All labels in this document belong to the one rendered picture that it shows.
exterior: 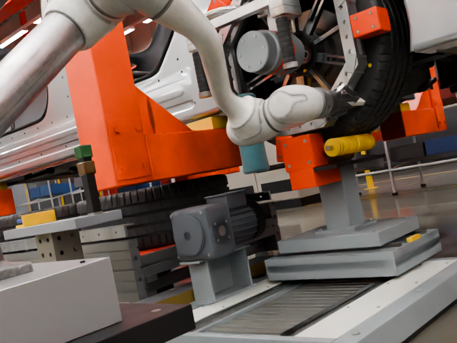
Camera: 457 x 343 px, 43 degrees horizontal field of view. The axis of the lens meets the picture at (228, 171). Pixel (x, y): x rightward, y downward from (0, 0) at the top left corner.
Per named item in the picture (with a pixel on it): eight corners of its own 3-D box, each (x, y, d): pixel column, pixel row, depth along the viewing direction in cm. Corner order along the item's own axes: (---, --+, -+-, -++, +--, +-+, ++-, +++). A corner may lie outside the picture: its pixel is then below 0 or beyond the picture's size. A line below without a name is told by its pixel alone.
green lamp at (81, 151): (94, 156, 174) (91, 143, 174) (82, 158, 171) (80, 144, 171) (86, 158, 177) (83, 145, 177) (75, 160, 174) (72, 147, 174)
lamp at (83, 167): (96, 173, 174) (94, 160, 174) (86, 174, 171) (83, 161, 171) (89, 175, 177) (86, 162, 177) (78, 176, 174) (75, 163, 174)
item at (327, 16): (362, 92, 198) (350, -2, 197) (351, 92, 192) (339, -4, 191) (286, 106, 219) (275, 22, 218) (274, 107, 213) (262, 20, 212)
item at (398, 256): (443, 252, 202) (437, 224, 202) (398, 279, 175) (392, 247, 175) (322, 260, 235) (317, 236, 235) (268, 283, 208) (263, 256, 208)
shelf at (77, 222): (123, 218, 179) (121, 208, 179) (76, 229, 166) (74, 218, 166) (49, 230, 207) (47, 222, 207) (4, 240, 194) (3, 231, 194)
